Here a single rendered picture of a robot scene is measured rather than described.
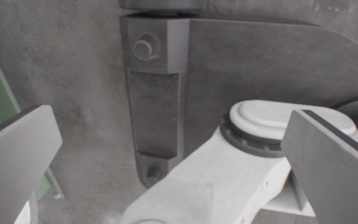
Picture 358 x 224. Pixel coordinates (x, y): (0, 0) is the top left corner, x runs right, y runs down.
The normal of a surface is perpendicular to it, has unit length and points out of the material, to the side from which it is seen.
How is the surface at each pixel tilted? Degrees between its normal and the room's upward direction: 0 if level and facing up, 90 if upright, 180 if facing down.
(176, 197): 115
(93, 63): 0
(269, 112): 90
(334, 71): 0
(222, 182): 90
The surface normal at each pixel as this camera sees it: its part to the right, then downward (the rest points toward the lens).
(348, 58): -0.20, 0.49
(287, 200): 0.02, -0.86
